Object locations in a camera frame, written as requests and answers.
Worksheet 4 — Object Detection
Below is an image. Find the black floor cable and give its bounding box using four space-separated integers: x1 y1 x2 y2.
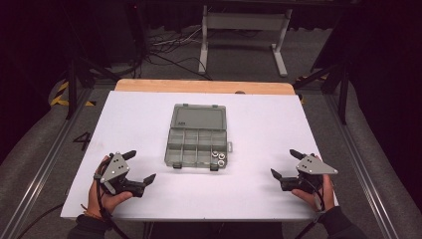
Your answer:
15 202 65 239

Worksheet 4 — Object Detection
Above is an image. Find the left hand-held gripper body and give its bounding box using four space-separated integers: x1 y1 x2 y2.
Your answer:
93 151 147 199

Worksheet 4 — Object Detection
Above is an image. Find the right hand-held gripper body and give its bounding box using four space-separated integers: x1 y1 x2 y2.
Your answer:
280 153 339 196

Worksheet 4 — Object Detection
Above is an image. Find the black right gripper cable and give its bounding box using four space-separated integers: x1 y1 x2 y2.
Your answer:
293 177 326 239

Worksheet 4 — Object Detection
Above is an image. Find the clear grey compartment box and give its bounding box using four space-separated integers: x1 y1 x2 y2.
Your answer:
163 103 234 172

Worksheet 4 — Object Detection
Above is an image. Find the person's left hand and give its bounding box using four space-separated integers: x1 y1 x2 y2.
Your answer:
86 154 134 219

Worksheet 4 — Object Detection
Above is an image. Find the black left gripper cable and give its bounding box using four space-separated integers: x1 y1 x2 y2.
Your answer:
93 165 133 239

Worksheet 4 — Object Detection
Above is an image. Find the wooden table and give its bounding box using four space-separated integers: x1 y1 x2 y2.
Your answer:
113 78 297 97

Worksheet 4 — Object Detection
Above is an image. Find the thin wrist bracelet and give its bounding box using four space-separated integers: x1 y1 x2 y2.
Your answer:
80 203 106 222

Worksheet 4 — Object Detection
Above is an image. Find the bundle of floor cables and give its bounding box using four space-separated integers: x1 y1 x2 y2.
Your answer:
140 25 214 82

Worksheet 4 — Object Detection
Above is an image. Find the white metal stand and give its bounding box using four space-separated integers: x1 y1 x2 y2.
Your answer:
197 4 294 79

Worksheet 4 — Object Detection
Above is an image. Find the black tripod stand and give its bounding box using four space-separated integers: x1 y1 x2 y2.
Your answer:
64 54 118 120
293 59 350 125

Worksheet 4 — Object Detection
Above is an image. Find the white board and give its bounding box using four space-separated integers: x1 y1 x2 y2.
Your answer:
60 91 343 222

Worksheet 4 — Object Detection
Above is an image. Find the person's right hand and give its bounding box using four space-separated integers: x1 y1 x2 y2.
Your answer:
291 173 336 213

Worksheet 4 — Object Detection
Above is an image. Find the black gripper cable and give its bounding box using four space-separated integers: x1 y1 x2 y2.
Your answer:
93 165 133 239
293 177 326 239

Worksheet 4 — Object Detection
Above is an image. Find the aluminium floor rail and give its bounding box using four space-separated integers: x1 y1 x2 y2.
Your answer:
0 87 95 239
322 94 403 239

